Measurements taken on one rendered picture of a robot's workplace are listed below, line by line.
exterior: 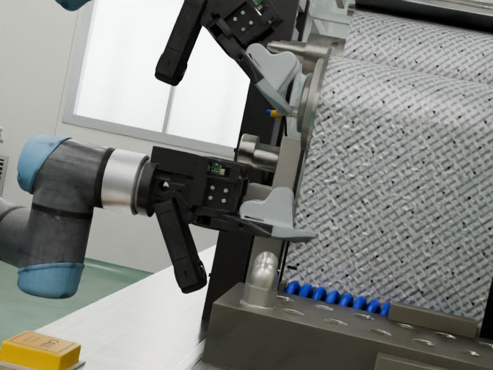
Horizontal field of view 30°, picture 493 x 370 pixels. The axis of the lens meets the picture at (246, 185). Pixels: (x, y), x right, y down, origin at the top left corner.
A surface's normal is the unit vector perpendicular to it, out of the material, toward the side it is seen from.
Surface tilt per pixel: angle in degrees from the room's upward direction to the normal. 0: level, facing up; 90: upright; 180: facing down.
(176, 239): 89
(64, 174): 93
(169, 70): 90
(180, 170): 90
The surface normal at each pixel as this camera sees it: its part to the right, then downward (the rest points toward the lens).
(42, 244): -0.22, 0.00
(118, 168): -0.04, -0.45
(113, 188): -0.18, 0.21
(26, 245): -0.63, -0.09
